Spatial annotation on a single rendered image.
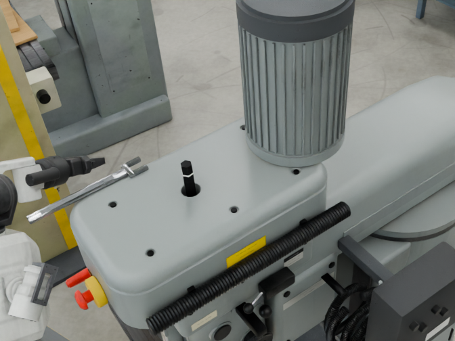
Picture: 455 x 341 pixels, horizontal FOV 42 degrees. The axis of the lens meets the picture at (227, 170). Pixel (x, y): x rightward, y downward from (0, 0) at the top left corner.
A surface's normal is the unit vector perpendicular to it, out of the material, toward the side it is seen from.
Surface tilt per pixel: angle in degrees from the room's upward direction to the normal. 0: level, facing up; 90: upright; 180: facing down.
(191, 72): 0
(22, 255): 58
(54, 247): 90
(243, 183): 0
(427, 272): 0
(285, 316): 90
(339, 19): 90
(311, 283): 90
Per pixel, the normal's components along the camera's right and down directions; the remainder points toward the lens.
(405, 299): -0.07, -0.72
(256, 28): -0.66, 0.55
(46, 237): 0.56, 0.54
